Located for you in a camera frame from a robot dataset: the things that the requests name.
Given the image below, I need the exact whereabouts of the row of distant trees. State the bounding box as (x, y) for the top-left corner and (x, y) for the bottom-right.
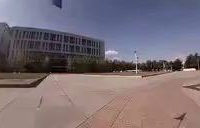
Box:
(104, 51), (200, 72)

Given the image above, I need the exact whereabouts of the grey concrete slab plaza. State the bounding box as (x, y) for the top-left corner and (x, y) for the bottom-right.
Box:
(0, 70), (200, 128)

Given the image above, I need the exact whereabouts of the white pole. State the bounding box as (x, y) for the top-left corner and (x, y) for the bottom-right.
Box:
(133, 50), (140, 75)

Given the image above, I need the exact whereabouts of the grass bed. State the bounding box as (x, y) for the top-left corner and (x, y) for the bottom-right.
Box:
(0, 72), (48, 80)

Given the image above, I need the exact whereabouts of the trees before glass building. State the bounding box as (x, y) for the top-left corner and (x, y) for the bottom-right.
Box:
(0, 53), (116, 74)

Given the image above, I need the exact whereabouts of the blue flag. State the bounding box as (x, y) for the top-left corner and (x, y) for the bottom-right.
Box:
(51, 0), (63, 9)

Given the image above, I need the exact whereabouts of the dark kerb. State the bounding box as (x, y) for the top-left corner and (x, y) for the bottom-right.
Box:
(141, 70), (173, 79)
(182, 77), (200, 95)
(0, 73), (51, 89)

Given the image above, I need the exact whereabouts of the glass office building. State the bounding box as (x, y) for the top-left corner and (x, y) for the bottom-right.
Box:
(0, 22), (106, 73)

